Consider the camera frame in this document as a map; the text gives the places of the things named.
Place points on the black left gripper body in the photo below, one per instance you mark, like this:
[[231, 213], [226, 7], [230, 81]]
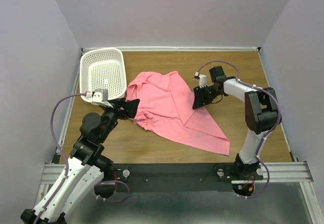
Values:
[[120, 108]]

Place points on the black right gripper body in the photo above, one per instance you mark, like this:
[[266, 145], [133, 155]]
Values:
[[205, 95]]

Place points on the pink t shirt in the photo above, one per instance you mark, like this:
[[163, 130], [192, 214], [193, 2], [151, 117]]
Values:
[[165, 109]]

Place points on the white perforated plastic basket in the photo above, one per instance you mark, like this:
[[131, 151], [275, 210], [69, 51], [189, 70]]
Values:
[[103, 69]]

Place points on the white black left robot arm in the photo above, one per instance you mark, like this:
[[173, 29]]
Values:
[[85, 167]]

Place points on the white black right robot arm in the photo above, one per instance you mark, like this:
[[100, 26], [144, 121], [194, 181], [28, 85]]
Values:
[[262, 114]]

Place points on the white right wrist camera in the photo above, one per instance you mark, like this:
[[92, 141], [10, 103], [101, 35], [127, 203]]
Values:
[[201, 78]]

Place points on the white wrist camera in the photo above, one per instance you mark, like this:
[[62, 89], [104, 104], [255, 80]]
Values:
[[97, 97], [201, 78]]

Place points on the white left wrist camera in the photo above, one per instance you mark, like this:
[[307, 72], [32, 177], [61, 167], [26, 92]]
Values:
[[97, 97]]

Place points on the aluminium frame rail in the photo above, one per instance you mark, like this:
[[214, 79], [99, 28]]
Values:
[[288, 172]]

